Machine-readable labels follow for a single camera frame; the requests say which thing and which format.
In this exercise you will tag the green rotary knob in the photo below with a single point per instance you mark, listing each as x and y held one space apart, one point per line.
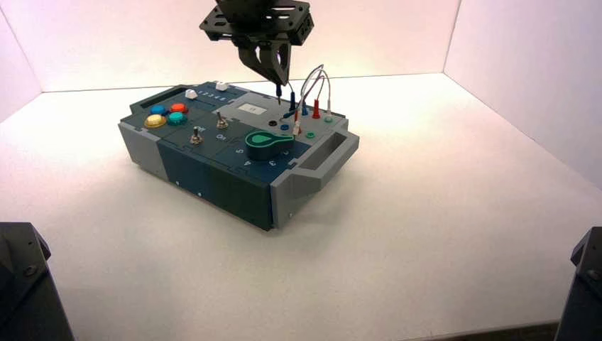
265 145

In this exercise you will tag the grey and blue control box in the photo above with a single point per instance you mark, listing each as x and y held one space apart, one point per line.
225 183

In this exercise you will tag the white slider knob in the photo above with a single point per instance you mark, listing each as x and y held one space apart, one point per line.
221 86
191 93

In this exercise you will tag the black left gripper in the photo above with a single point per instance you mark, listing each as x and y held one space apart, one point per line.
256 21

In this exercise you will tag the yellow round push button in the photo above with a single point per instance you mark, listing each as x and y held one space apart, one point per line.
155 121

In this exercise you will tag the black left robot arm base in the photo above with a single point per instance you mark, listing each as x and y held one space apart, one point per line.
23 292

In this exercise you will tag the white label plate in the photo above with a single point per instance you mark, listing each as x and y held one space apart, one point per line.
250 108

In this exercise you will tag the black right robot arm base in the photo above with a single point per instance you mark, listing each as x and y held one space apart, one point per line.
583 292

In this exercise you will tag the metal toggle switch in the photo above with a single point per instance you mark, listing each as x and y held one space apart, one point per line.
196 137
221 123

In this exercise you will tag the blue round push button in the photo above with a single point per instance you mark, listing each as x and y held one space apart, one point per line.
158 109

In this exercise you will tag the orange round push button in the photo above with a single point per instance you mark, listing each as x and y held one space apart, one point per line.
178 108

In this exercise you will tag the teal round push button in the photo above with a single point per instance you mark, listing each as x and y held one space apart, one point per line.
177 118

